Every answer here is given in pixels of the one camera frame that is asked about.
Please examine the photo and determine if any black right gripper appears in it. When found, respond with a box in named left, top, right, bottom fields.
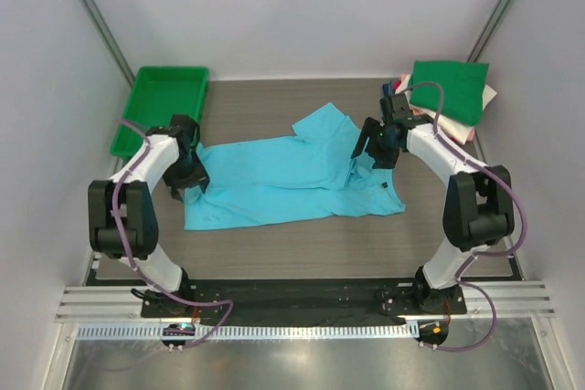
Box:
left=353, top=116, right=401, bottom=169

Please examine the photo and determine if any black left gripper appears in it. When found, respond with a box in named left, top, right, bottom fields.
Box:
left=164, top=151, right=209, bottom=201

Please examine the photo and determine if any light blue t shirt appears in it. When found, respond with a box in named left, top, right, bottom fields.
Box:
left=184, top=103, right=406, bottom=231

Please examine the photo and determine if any green plastic tray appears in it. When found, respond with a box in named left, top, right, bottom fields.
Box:
left=122, top=66, right=209, bottom=128

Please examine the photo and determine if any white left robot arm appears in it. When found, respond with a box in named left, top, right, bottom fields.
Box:
left=88, top=114, right=210, bottom=317

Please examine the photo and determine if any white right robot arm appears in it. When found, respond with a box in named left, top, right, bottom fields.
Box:
left=352, top=93, right=515, bottom=314

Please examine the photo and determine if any folded navy t shirt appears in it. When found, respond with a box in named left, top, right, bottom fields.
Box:
left=382, top=83, right=394, bottom=96

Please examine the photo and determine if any folded cream t shirt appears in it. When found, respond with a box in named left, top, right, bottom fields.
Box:
left=397, top=74, right=497, bottom=145

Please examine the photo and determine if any folded green t shirt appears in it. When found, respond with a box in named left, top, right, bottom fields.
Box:
left=409, top=60, right=489, bottom=126

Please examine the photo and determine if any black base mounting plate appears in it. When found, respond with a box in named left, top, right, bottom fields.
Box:
left=139, top=278, right=468, bottom=328

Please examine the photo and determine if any slotted grey cable duct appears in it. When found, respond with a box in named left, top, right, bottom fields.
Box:
left=77, top=321, right=419, bottom=343

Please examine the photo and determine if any aluminium frame rail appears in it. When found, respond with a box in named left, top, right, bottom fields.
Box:
left=55, top=281, right=556, bottom=322

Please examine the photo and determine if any left aluminium corner post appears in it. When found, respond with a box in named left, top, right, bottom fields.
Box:
left=80, top=0, right=135, bottom=87

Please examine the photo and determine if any aluminium corner post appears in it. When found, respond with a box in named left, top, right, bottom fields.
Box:
left=80, top=0, right=135, bottom=87
left=466, top=0, right=515, bottom=63

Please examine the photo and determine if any right aluminium corner post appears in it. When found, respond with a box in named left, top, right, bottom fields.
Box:
left=466, top=0, right=515, bottom=63

